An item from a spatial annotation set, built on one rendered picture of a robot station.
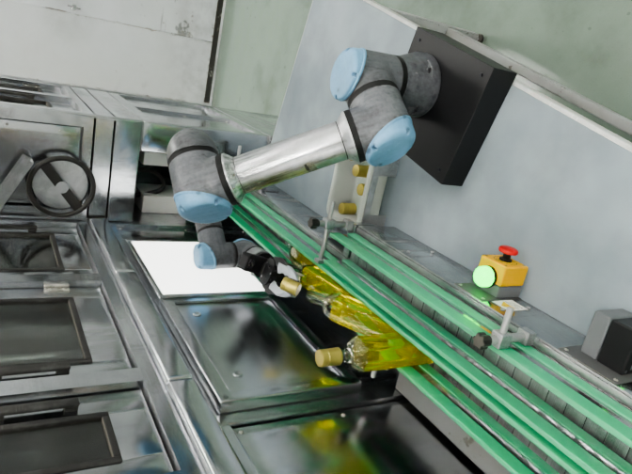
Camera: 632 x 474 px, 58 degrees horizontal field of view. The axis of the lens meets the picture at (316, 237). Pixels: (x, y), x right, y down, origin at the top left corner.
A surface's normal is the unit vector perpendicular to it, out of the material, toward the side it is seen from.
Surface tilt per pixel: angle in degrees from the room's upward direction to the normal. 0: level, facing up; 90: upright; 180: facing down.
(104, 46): 90
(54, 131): 90
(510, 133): 0
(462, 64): 2
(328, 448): 91
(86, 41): 90
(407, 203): 0
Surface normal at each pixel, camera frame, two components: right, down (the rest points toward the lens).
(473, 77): -0.85, 0.02
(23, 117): 0.48, 0.35
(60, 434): 0.19, -0.94
